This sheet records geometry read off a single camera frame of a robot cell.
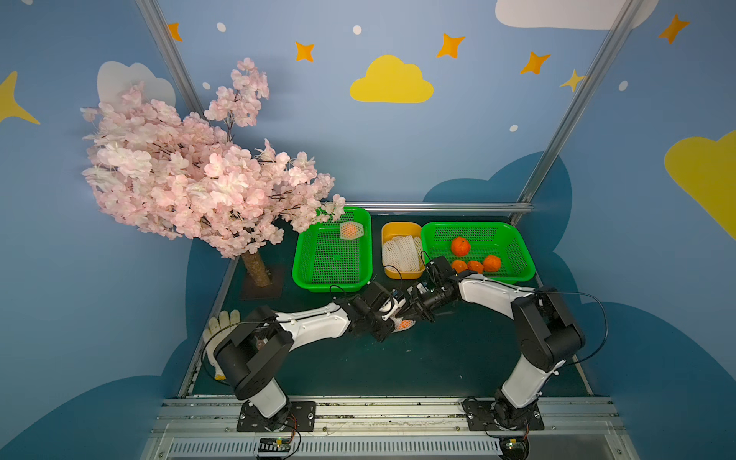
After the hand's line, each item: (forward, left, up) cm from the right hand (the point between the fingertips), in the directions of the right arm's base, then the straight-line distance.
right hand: (401, 313), depth 85 cm
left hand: (-1, +2, -4) cm, 5 cm away
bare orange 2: (+22, -27, -4) cm, 35 cm away
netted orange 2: (-3, 0, -1) cm, 3 cm away
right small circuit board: (-30, -30, -12) cm, 44 cm away
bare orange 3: (+23, -33, -4) cm, 41 cm away
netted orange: (+36, +19, -3) cm, 41 cm away
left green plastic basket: (+26, +25, -8) cm, 37 cm away
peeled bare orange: (+30, -22, -3) cm, 38 cm away
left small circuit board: (-34, +32, -11) cm, 48 cm away
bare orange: (+22, -21, -4) cm, 31 cm away
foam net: (+23, -1, 0) cm, 23 cm away
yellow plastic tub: (+38, 0, -4) cm, 39 cm away
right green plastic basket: (+34, -36, -9) cm, 51 cm away
